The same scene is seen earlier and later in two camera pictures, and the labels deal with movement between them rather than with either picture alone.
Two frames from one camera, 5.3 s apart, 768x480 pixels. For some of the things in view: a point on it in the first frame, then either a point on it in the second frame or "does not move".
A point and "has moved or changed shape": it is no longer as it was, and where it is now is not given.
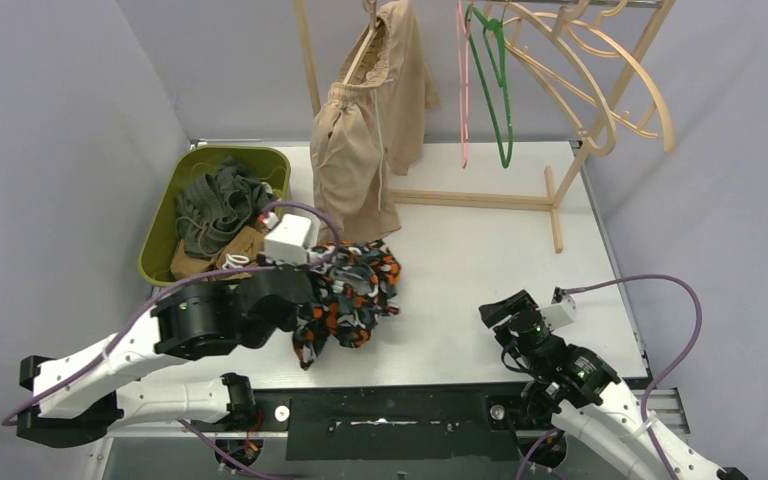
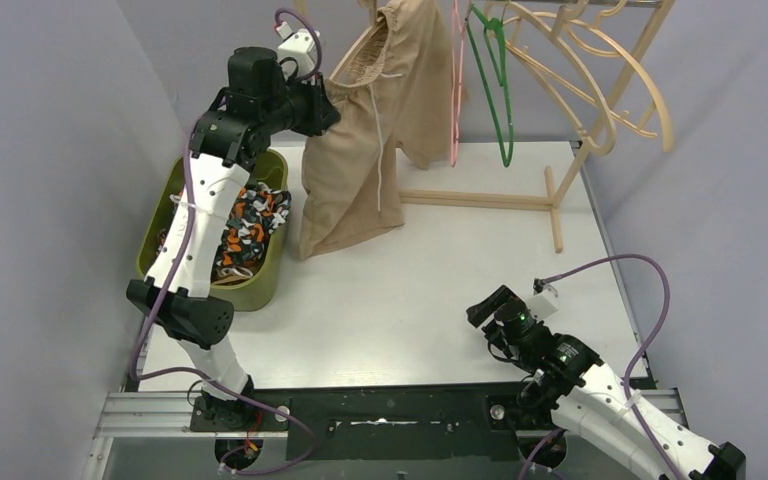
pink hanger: (462, 64) has moved or changed shape
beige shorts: (373, 117) has moved or changed shape
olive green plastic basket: (271, 165) does not move
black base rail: (422, 422) does not move
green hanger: (501, 77) does not move
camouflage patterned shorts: (353, 284) to (257, 210)
